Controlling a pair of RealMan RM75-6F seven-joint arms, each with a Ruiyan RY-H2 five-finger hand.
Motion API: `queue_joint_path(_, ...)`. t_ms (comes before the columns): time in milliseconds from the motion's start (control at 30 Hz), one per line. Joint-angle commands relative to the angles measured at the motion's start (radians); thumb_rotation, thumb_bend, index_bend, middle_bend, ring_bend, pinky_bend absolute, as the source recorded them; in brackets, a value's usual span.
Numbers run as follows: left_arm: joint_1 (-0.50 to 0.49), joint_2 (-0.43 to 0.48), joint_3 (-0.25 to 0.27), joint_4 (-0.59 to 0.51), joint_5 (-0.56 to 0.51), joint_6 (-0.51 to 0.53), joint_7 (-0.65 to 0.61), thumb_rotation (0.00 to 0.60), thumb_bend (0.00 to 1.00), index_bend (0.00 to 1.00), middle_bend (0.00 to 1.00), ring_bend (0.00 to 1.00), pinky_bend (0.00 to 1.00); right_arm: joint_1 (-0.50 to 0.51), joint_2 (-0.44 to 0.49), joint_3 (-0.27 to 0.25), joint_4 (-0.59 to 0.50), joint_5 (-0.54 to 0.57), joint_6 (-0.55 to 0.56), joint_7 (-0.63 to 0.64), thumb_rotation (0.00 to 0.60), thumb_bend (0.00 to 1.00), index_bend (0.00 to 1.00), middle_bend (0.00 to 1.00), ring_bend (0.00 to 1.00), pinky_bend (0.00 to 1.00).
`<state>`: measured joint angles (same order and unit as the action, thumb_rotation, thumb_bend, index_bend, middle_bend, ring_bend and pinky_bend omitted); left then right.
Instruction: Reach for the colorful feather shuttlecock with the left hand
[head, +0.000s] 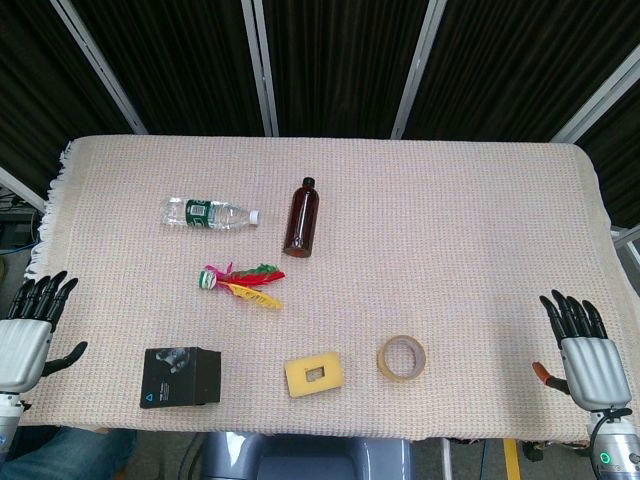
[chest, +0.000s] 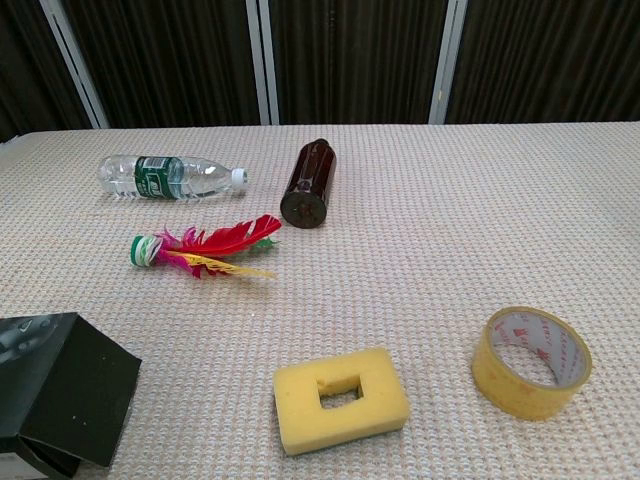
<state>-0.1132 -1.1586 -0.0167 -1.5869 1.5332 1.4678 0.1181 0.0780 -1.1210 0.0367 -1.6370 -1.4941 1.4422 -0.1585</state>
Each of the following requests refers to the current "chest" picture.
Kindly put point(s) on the grey metal partition post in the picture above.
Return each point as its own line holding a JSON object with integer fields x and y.
{"x": 262, "y": 60}
{"x": 447, "y": 60}
{"x": 75, "y": 60}

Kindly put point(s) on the black cardboard box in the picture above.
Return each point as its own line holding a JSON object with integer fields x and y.
{"x": 75, "y": 390}

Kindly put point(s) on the yellow adhesive tape roll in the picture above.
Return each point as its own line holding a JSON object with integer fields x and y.
{"x": 505, "y": 387}

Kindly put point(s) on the colourful feather shuttlecock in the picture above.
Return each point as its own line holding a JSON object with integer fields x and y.
{"x": 220, "y": 242}

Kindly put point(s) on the dark brown glass bottle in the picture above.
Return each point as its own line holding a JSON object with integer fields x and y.
{"x": 309, "y": 180}

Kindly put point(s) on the clear plastic water bottle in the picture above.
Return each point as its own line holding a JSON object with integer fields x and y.
{"x": 165, "y": 177}

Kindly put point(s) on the yellow sponge with rectangular hole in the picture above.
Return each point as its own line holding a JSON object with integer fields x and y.
{"x": 305, "y": 405}

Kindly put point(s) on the woven beige table mat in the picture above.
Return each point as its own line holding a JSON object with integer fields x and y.
{"x": 425, "y": 240}

